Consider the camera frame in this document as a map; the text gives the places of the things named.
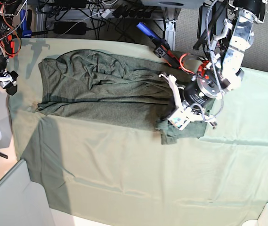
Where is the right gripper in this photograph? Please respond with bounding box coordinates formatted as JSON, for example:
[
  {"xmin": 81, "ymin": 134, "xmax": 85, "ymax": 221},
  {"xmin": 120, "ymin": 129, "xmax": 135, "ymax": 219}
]
[{"xmin": 0, "ymin": 70, "xmax": 18, "ymax": 96}]

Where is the black power strip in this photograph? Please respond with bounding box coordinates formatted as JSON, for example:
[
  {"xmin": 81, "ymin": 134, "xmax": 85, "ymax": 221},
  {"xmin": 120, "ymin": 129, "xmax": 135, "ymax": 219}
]
[{"xmin": 100, "ymin": 8, "xmax": 160, "ymax": 19}]

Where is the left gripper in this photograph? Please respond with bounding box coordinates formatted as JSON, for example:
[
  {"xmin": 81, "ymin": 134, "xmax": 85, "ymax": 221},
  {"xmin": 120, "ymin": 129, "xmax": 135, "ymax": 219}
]
[{"xmin": 159, "ymin": 73, "xmax": 217, "ymax": 128}]

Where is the blue orange clamp left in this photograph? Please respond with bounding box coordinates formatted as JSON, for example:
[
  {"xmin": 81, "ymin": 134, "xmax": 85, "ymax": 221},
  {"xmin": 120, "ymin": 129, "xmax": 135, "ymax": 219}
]
[{"xmin": 5, "ymin": 9, "xmax": 48, "ymax": 58}]

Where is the light green table cloth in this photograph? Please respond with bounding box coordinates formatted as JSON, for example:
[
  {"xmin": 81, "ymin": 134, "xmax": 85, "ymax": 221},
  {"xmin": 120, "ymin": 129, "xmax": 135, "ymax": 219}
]
[{"xmin": 8, "ymin": 38, "xmax": 268, "ymax": 226}]

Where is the black power adapter pair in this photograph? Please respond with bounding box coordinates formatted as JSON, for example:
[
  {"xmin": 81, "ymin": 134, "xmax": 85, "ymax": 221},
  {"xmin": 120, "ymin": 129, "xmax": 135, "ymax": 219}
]
[{"xmin": 197, "ymin": 5, "xmax": 209, "ymax": 39}]

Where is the aluminium frame post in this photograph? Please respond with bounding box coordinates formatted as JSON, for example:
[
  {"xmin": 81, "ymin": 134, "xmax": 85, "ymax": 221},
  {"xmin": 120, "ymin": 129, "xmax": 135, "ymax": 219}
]
[{"xmin": 161, "ymin": 7, "xmax": 181, "ymax": 50}]

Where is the green long-sleeve T-shirt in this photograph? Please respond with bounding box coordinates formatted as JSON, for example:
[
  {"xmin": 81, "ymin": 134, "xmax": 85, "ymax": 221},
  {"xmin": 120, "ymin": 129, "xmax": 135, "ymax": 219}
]
[{"xmin": 38, "ymin": 49, "xmax": 207, "ymax": 145}]

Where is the black power brick left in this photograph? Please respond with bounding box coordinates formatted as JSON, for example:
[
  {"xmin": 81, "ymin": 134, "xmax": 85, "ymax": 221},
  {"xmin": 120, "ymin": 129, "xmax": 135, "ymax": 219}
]
[{"xmin": 53, "ymin": 21, "xmax": 87, "ymax": 35}]

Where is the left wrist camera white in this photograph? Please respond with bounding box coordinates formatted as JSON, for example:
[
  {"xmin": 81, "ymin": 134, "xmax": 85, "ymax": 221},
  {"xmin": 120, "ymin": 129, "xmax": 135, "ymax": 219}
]
[{"xmin": 167, "ymin": 107, "xmax": 193, "ymax": 130}]

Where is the blue orange clamp centre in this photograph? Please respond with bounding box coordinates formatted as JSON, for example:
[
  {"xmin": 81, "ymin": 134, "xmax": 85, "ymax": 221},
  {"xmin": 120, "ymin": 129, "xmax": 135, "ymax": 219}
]
[{"xmin": 137, "ymin": 22, "xmax": 180, "ymax": 69}]

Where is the blue orange clamp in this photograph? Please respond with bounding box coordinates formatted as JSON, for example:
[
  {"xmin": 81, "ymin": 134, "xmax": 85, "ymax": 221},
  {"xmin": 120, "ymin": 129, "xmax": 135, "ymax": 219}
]
[
  {"xmin": 5, "ymin": 9, "xmax": 48, "ymax": 58},
  {"xmin": 137, "ymin": 22, "xmax": 180, "ymax": 69}
]

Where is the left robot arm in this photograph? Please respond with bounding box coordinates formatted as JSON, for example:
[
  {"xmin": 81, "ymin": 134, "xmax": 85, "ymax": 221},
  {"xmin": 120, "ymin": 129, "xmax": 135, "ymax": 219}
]
[{"xmin": 159, "ymin": 0, "xmax": 267, "ymax": 130}]

